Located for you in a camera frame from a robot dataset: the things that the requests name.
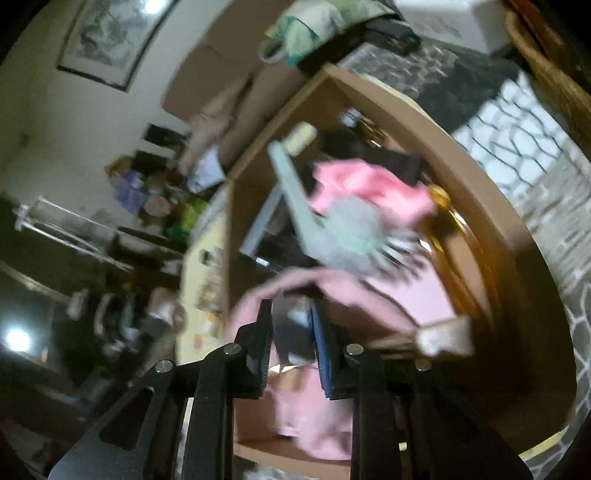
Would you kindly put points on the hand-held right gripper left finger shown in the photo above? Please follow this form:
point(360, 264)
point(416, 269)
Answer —
point(266, 350)

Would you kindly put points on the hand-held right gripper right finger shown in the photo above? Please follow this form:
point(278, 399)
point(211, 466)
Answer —
point(323, 353)

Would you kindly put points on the brown cardboard box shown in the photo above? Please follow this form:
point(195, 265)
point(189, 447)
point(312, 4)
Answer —
point(508, 277)

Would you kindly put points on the pink cloth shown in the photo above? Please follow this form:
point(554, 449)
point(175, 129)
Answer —
point(304, 415)
point(369, 189)

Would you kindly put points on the hair brush with white bristles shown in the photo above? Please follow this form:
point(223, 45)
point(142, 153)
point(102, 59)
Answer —
point(360, 235)

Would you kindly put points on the green plastic bag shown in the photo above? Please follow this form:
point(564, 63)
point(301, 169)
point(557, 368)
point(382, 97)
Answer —
point(187, 219)

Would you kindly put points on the pile of folded clothes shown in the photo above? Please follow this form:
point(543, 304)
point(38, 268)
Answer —
point(111, 318)

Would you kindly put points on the newspaper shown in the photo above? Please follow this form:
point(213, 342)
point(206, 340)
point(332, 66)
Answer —
point(205, 170)

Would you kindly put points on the amber glass bottle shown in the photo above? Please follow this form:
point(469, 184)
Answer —
point(441, 203)

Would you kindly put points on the black glossy magazine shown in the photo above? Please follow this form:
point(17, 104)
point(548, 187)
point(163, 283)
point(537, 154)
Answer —
point(360, 152)

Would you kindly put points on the purple packets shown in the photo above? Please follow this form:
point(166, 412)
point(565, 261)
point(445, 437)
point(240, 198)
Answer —
point(131, 191)

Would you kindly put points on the beige blanket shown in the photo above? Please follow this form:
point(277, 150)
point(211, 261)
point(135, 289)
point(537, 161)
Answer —
point(217, 120)

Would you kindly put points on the white clothes rack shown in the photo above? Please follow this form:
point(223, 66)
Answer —
point(41, 221)

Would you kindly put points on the grey patterned rug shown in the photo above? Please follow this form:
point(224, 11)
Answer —
point(508, 138)

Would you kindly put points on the brown sofa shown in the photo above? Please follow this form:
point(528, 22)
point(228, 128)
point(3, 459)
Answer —
point(212, 55)

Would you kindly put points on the black flat bag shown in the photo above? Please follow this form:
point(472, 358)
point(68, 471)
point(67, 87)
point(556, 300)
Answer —
point(388, 34)

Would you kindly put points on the floral fabric bag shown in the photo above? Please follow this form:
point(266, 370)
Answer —
point(314, 23)

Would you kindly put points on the white storage box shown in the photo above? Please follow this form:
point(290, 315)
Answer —
point(452, 23)

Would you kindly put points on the wicker basket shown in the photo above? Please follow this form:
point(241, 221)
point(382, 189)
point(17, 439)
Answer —
point(545, 64)

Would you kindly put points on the black picture frame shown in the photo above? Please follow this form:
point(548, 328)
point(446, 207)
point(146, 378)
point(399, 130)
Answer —
point(161, 134)

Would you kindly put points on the framed wall picture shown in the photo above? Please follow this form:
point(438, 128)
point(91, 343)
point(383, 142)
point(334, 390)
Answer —
point(111, 41)

